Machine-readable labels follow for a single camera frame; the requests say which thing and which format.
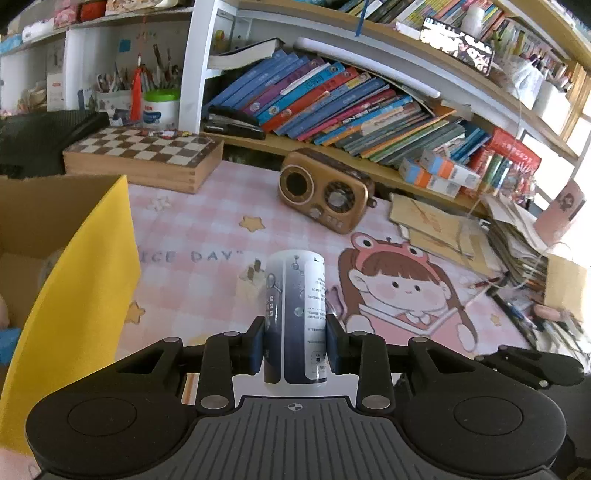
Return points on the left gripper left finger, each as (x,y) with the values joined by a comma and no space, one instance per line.
(226,355)

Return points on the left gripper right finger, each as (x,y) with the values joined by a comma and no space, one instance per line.
(366,356)

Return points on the white blue cylindrical bottle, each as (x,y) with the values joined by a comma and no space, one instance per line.
(295,349)

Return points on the blue plastic bag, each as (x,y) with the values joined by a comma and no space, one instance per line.
(8,341)

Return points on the pink plush pig toy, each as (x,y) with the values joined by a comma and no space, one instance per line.
(3,318)

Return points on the white power plug adapter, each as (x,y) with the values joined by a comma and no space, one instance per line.
(251,283)

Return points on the pink checkered table mat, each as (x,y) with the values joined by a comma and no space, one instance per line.
(205,257)

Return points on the brown retro radio speaker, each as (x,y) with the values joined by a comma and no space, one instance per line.
(326,190)

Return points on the pile of papers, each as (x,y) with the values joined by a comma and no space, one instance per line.
(559,270)

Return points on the yellow cardboard box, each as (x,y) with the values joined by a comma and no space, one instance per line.
(69,268)

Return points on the wooden chessboard box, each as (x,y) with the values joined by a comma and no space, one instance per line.
(172,160)

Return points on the white green lidded jar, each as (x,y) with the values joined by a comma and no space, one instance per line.
(160,109)

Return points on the row of leaning books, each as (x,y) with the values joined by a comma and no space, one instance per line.
(330,103)

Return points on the wooden bookshelf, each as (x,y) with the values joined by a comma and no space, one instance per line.
(441,81)

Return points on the white pen holder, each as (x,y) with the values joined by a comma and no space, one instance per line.
(116,104)

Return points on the black Yamaha keyboard piano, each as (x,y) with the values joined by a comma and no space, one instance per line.
(32,144)

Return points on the white cubby shelf unit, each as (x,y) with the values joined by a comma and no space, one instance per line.
(178,37)

